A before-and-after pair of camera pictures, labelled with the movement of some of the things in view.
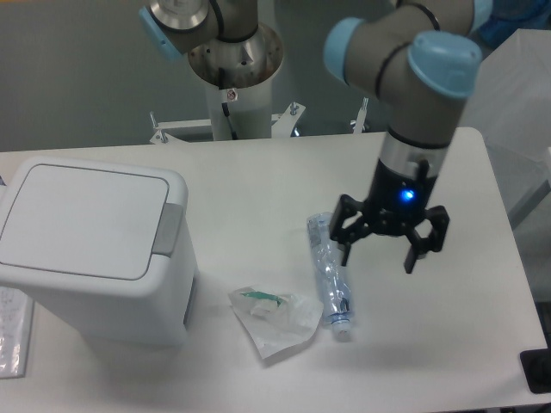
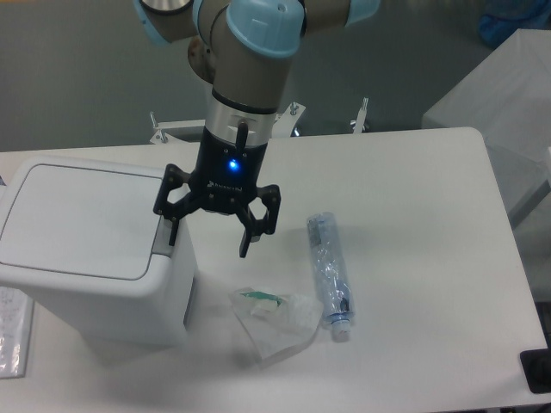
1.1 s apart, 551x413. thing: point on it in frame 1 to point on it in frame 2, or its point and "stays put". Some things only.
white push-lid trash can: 105,246 stays put
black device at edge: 536,366 stays put
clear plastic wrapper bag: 276,322 stays put
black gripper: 393,201 to 225,175
